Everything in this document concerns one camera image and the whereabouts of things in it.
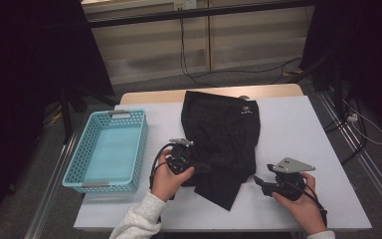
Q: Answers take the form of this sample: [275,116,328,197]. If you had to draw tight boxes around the person's right hand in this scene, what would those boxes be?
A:
[272,171,328,235]

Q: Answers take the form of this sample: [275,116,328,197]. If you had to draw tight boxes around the white wall socket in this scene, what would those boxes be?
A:
[173,0,198,10]

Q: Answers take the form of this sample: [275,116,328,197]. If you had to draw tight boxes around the black horizontal bar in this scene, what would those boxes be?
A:
[88,0,316,29]

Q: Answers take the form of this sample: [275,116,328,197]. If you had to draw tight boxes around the hand-held gripper cable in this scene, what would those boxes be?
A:
[292,181,329,229]
[148,142,175,191]

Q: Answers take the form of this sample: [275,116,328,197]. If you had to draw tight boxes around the white floor cable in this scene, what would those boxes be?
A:
[342,99,382,146]

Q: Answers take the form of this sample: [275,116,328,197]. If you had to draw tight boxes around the black wall cable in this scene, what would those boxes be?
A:
[178,18,302,88]

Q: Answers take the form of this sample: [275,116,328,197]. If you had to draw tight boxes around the light blue plastic basket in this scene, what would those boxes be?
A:
[62,109,149,193]

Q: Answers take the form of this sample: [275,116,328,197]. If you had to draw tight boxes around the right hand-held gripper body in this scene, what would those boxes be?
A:
[261,156,316,202]

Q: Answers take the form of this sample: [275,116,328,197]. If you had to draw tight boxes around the black floor cable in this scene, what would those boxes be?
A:
[322,94,369,166]

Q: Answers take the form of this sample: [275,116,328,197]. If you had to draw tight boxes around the narrow black curtain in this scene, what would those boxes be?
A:
[299,0,382,140]

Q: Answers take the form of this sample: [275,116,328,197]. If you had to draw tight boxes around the left hand-held gripper cable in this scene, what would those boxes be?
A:
[148,142,175,191]

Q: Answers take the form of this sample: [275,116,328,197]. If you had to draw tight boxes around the aluminium floor rail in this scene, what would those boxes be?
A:
[24,132,79,239]
[317,91,382,227]

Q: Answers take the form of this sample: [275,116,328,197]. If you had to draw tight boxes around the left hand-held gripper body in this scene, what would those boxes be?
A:
[164,137,201,176]

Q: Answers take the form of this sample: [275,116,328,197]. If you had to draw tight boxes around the right hand-held gripper cable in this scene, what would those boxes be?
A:
[292,181,329,229]

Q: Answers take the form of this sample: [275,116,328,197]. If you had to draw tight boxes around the white table cover sheet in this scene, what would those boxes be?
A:
[74,95,373,232]

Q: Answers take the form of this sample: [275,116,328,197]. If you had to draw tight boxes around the black pants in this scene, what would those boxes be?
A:
[180,90,262,212]

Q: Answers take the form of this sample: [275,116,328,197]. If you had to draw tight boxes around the black metal stand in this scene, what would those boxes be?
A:
[291,54,346,114]
[59,86,120,145]

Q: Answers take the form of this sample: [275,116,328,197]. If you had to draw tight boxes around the person's left hand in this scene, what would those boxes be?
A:
[150,148,196,203]

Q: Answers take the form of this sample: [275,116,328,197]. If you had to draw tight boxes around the wide black curtain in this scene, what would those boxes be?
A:
[0,0,115,230]

